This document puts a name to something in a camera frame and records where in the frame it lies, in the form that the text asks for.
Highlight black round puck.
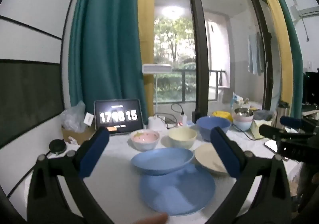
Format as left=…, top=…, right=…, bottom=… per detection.
left=49, top=139, right=67, bottom=155

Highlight black cable over table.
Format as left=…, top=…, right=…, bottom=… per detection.
left=231, top=123, right=260, bottom=141

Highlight hanging blue towel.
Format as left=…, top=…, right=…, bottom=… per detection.
left=248, top=32, right=264, bottom=76

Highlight stacked pastel bowls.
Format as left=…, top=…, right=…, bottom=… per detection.
left=232, top=107, right=254, bottom=131

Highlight small white box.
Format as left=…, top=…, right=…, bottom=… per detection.
left=83, top=112, right=95, bottom=127

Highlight tablet showing clock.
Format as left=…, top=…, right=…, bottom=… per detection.
left=94, top=99, right=144, bottom=135

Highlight white desk lamp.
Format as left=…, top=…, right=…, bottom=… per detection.
left=142, top=64, right=172, bottom=132

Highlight cream bowl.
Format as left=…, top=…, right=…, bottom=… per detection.
left=168, top=127, right=197, bottom=149

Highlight teal curtain left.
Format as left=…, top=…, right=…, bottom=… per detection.
left=68, top=0, right=147, bottom=116

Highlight steel thermos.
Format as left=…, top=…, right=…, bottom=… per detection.
left=274, top=101, right=290, bottom=129

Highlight person's hand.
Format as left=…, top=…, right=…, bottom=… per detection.
left=134, top=213, right=169, bottom=224

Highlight cardboard box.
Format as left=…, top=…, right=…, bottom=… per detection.
left=61, top=126, right=95, bottom=146

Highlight pink strawberry bowl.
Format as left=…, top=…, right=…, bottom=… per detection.
left=130, top=129, right=160, bottom=152

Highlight large blue bowl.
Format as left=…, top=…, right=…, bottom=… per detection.
left=196, top=116, right=231, bottom=142

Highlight white charger block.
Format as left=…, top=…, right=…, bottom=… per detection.
left=179, top=113, right=187, bottom=127

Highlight smartphone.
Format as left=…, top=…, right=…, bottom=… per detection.
left=264, top=140, right=277, bottom=153

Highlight blue plate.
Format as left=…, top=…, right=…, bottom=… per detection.
left=131, top=148, right=194, bottom=175
left=139, top=164, right=216, bottom=216

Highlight air conditioner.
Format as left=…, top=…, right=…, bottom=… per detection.
left=290, top=5, right=319, bottom=20

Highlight beige plate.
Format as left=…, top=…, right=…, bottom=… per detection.
left=194, top=143, right=229, bottom=176

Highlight yellow paper bag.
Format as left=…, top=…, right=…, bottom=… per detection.
left=250, top=120, right=271, bottom=140

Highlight yellow curtain left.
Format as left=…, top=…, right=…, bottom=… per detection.
left=137, top=0, right=156, bottom=117

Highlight yellow teal curtain right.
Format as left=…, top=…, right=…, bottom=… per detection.
left=266, top=0, right=303, bottom=119

